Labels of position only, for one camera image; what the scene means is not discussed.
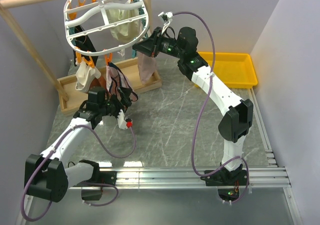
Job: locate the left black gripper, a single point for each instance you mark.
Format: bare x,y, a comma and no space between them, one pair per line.
125,101

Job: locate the white clip hanger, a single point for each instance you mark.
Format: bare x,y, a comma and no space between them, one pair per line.
77,16

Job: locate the yellow plastic tray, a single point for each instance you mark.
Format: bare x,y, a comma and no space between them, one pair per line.
236,70

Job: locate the black underwear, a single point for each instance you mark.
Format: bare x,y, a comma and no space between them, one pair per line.
85,44

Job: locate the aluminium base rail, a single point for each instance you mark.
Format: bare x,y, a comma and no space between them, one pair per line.
177,196

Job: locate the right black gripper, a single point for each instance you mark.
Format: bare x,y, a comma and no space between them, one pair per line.
151,46

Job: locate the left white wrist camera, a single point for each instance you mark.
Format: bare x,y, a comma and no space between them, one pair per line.
123,122

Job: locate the pale green underwear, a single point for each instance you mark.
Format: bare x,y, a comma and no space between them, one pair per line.
125,32

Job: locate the white cream underwear left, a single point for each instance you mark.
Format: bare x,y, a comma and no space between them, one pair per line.
84,76

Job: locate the wooden drying rack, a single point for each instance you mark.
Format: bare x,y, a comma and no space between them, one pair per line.
69,98

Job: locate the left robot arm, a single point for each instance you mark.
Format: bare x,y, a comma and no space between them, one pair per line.
47,175

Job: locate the pink underwear navy trim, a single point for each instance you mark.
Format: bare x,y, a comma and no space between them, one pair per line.
116,79

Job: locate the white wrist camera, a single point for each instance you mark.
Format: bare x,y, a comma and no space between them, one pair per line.
123,122
166,18

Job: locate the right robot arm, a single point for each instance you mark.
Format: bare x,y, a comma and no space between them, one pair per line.
237,113

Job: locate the teal clothes peg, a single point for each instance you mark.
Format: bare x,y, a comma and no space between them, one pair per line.
134,53

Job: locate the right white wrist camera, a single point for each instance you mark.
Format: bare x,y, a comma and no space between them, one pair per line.
166,18

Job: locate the orange clothes peg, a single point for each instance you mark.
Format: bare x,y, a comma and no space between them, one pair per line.
108,58

